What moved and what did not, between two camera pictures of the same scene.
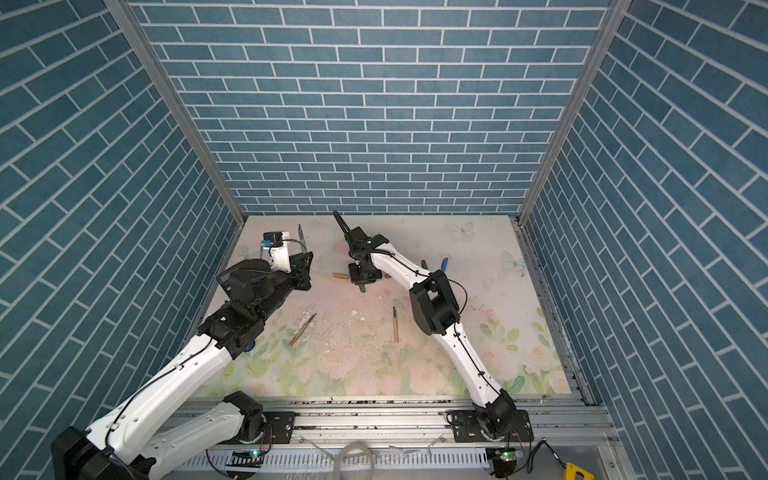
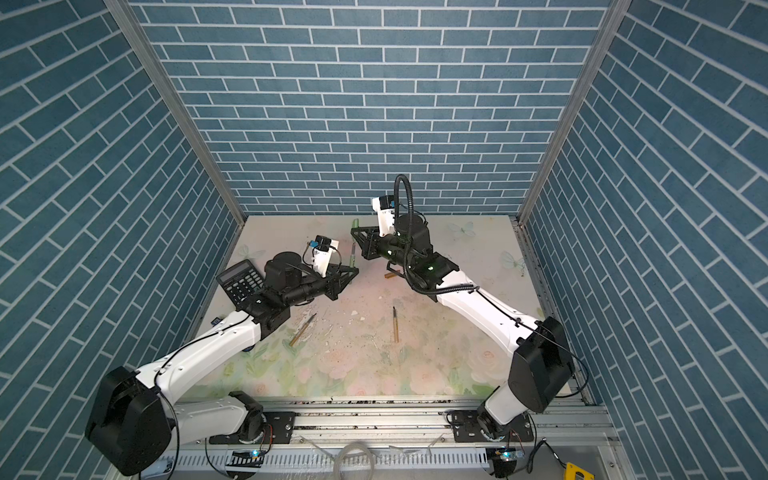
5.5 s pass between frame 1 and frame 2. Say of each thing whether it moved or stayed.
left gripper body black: moved
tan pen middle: stayed
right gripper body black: moved
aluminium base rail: stayed
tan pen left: stayed
